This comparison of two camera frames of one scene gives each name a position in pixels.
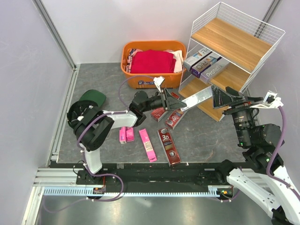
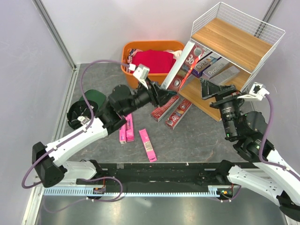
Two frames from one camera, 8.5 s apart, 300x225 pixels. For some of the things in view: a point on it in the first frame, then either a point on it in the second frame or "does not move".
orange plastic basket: (142, 80) does not move
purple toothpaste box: (204, 63) does not move
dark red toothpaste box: (157, 113) does not move
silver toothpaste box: (197, 98) → (225, 75)
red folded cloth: (152, 61) does not move
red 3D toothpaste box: (169, 146) → (183, 65)
